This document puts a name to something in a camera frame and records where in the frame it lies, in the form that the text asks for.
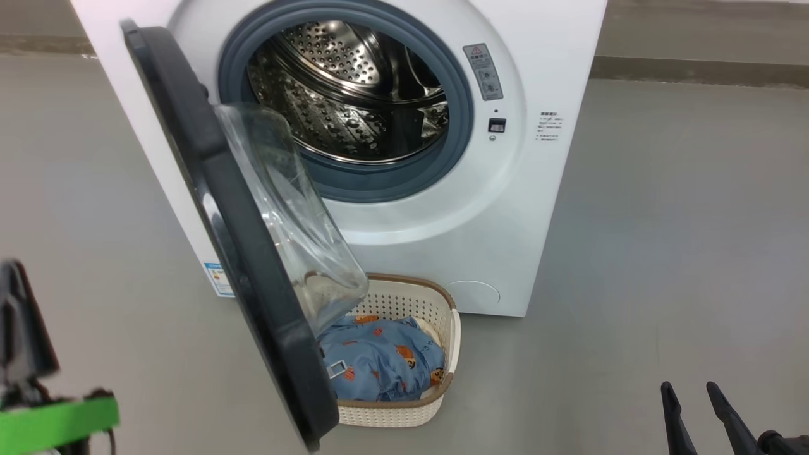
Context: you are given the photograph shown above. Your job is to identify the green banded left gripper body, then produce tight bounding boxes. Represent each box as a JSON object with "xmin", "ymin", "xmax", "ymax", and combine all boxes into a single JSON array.
[{"xmin": 0, "ymin": 392, "xmax": 121, "ymax": 455}]

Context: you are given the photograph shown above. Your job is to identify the white front-load washing machine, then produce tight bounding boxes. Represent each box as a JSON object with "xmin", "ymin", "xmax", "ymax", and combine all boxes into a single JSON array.
[{"xmin": 70, "ymin": 0, "xmax": 607, "ymax": 317}]

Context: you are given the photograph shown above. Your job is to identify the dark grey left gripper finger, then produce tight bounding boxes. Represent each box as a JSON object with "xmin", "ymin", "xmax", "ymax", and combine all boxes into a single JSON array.
[{"xmin": 0, "ymin": 259, "xmax": 61, "ymax": 405}]

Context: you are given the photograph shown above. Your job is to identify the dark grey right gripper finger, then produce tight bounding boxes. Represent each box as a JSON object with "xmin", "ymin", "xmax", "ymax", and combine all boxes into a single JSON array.
[
  {"xmin": 660, "ymin": 381, "xmax": 697, "ymax": 455},
  {"xmin": 706, "ymin": 381, "xmax": 765, "ymax": 455}
]

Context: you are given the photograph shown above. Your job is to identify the round drain filter cover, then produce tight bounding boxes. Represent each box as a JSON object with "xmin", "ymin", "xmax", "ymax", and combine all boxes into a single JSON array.
[{"xmin": 446, "ymin": 280, "xmax": 501, "ymax": 313}]

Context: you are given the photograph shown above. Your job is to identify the small printed text label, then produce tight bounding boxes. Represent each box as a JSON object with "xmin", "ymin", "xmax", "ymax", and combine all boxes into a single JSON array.
[{"xmin": 536, "ymin": 112, "xmax": 562, "ymax": 141}]

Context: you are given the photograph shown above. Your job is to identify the dark round glass washer door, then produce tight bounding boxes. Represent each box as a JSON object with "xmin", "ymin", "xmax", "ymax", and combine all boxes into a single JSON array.
[{"xmin": 121, "ymin": 19, "xmax": 370, "ymax": 452}]

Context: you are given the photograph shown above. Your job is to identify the blue energy label sticker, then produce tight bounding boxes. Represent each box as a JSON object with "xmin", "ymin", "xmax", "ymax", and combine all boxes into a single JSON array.
[{"xmin": 204, "ymin": 262, "xmax": 236, "ymax": 298}]

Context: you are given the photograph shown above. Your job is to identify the blue bear print garment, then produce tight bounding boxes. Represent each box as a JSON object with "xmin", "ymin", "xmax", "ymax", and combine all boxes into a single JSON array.
[{"xmin": 318, "ymin": 315, "xmax": 446, "ymax": 403}]

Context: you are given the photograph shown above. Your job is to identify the cream perforated laundry basket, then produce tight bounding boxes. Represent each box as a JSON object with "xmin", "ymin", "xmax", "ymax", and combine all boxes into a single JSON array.
[{"xmin": 316, "ymin": 273, "xmax": 462, "ymax": 428}]

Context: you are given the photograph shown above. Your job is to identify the grey warning sticker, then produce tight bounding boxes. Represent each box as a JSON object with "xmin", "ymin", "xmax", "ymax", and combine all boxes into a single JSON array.
[{"xmin": 463, "ymin": 43, "xmax": 504, "ymax": 102}]

